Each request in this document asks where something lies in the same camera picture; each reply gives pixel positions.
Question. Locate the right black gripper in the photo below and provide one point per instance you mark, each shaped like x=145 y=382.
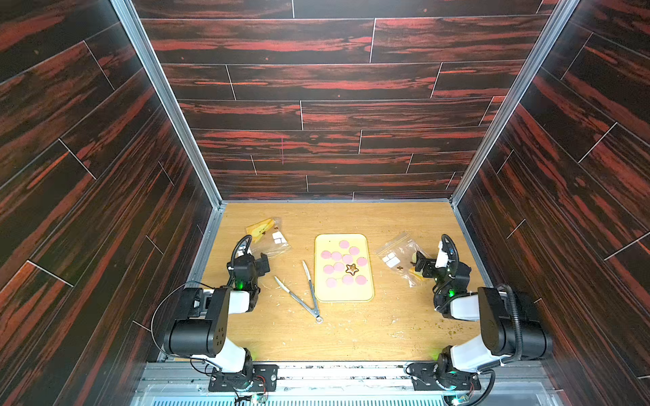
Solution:
x=449 y=266

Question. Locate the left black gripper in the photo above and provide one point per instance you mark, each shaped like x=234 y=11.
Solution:
x=244 y=261

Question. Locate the clear resealable bag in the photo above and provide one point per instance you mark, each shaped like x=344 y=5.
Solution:
x=267 y=238
x=400 y=255

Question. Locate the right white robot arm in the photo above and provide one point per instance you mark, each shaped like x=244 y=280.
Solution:
x=510 y=329

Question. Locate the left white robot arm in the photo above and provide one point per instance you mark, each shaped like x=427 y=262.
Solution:
x=198 y=329

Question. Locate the yellow plastic tray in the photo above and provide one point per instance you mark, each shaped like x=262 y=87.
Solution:
x=347 y=290

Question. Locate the star shaped brown cookie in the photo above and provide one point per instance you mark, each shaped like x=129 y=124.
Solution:
x=351 y=269

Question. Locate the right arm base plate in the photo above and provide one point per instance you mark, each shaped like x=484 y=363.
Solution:
x=431 y=376

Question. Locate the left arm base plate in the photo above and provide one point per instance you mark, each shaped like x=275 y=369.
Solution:
x=254 y=378

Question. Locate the front aluminium rail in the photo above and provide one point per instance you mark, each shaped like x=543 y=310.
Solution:
x=338 y=383

